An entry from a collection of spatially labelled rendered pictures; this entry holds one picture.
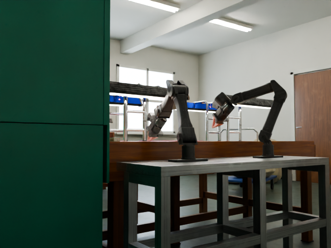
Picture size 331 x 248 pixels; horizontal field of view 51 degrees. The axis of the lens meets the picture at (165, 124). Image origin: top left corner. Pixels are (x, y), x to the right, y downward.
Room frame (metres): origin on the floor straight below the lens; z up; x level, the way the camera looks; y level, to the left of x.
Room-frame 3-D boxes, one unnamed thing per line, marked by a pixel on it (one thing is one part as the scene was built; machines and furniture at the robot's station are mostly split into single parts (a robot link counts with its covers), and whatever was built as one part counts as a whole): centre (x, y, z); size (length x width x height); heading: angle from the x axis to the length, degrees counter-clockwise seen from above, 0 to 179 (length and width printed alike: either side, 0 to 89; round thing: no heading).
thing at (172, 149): (2.21, -0.40, 0.67); 1.81 x 0.12 x 0.19; 128
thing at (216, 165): (2.06, -0.21, 0.65); 1.20 x 0.90 x 0.04; 126
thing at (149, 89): (2.15, 0.11, 1.08); 0.62 x 0.08 x 0.07; 128
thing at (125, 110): (2.22, 0.15, 0.90); 0.20 x 0.19 x 0.45; 128
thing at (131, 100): (2.60, 0.45, 1.08); 0.62 x 0.08 x 0.07; 128
